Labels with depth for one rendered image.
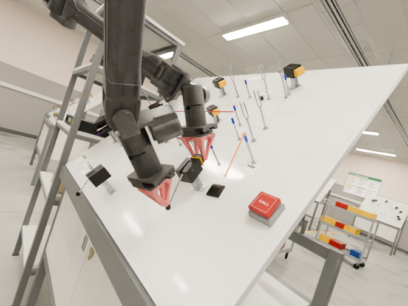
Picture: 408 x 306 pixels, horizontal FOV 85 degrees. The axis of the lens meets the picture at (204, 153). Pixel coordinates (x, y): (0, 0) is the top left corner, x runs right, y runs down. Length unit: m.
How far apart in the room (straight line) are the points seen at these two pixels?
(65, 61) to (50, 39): 0.63
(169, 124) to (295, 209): 0.32
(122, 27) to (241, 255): 0.44
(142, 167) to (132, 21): 0.26
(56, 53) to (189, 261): 7.90
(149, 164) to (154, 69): 0.26
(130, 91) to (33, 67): 7.72
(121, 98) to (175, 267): 0.35
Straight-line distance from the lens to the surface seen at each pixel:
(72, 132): 1.45
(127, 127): 0.43
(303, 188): 0.56
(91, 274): 0.90
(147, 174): 0.49
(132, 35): 0.39
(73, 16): 0.79
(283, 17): 3.68
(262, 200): 0.51
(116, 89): 0.40
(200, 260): 0.51
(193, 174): 0.59
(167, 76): 0.61
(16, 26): 8.25
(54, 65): 8.14
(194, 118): 0.59
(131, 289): 0.57
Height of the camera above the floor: 1.17
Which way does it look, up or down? level
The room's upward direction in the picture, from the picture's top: 18 degrees clockwise
